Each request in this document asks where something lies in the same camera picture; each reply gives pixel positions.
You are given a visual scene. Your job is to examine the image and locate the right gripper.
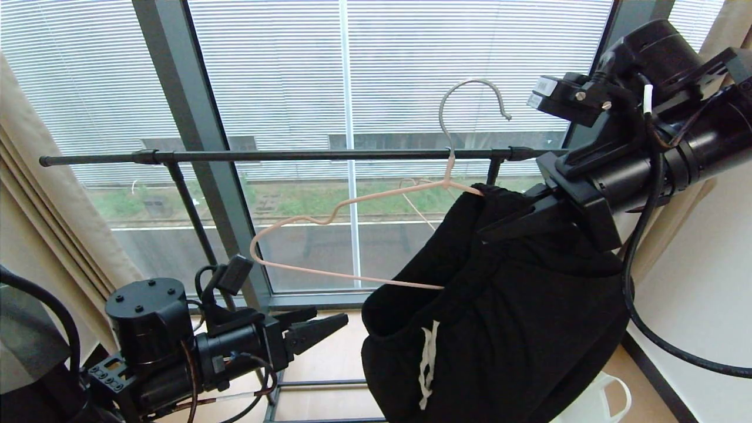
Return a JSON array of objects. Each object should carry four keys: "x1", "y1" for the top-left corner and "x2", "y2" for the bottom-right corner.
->
[{"x1": 536, "y1": 147, "x2": 688, "y2": 252}]

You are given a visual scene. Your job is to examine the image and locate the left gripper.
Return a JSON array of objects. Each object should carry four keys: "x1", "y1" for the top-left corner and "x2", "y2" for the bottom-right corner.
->
[{"x1": 197, "y1": 305, "x2": 349, "y2": 390}]

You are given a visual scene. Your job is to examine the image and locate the pink clothes hanger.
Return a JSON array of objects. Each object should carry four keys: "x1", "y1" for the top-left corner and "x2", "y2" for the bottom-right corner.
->
[
  {"x1": 250, "y1": 78, "x2": 512, "y2": 290},
  {"x1": 399, "y1": 147, "x2": 471, "y2": 231}
]

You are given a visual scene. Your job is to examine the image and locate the black garment with white cords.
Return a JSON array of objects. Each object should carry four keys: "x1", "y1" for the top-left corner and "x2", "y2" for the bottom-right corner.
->
[{"x1": 360, "y1": 183, "x2": 630, "y2": 423}]

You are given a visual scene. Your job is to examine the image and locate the black clothes rack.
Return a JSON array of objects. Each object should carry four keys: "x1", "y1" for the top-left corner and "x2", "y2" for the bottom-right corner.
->
[{"x1": 40, "y1": 147, "x2": 566, "y2": 423}]

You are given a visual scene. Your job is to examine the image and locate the white laundry basket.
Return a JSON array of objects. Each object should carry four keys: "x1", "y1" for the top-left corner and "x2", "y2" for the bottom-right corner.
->
[{"x1": 549, "y1": 371, "x2": 633, "y2": 423}]

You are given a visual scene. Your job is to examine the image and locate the beige curtain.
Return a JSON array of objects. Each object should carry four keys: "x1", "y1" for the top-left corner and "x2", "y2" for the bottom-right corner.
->
[
  {"x1": 0, "y1": 52, "x2": 145, "y2": 377},
  {"x1": 632, "y1": 0, "x2": 752, "y2": 284}
]

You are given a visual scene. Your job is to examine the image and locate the window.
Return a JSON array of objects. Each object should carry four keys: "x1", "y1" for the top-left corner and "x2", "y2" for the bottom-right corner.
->
[{"x1": 0, "y1": 0, "x2": 727, "y2": 310}]

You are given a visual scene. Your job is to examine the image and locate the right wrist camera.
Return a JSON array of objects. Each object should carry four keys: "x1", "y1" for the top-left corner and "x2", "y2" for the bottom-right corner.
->
[{"x1": 527, "y1": 73, "x2": 644, "y2": 177}]

